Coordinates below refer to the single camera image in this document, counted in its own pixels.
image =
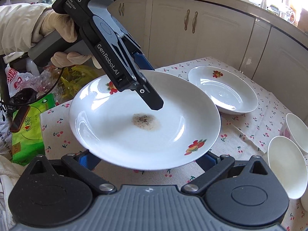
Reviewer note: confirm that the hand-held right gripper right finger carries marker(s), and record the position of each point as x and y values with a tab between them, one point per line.
209	160

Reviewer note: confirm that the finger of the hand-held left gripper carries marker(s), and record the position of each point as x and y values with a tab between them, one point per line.
144	61
154	101

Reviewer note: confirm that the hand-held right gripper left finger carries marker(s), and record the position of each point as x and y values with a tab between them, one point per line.
84	161

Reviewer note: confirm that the large stained white plate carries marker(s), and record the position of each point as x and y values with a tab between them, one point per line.
120	134

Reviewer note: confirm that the white bowl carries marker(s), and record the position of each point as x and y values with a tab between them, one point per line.
286	168
298	130

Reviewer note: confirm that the person's left forearm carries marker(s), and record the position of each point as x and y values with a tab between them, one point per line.
16	26

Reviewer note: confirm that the person's left hand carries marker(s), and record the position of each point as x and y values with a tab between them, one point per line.
61	25

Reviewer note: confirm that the cream cabinet door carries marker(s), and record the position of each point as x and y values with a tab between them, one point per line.
168	33
288	60
134	28
226	43

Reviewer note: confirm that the yellow plastic bag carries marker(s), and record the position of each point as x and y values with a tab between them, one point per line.
77	77

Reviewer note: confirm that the cherry print tablecloth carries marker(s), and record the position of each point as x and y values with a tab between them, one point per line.
240	130

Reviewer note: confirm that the green tissue pack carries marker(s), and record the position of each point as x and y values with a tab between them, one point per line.
31	134

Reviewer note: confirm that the clear plastic bag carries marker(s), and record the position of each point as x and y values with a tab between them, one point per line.
47	79

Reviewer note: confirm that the white fruit print plate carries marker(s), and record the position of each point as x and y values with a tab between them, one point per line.
223	93

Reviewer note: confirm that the small white bottle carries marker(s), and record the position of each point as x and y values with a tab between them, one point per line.
32	68

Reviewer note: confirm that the brown phone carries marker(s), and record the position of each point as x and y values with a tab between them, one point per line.
20	119

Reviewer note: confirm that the white cloth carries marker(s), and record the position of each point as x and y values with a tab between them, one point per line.
6	185

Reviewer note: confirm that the white printed bag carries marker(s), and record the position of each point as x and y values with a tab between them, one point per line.
4	134

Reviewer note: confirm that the black plastic bag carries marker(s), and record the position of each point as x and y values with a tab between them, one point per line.
24	96

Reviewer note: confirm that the red and white plastic bag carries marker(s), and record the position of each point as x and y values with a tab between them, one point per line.
16	79

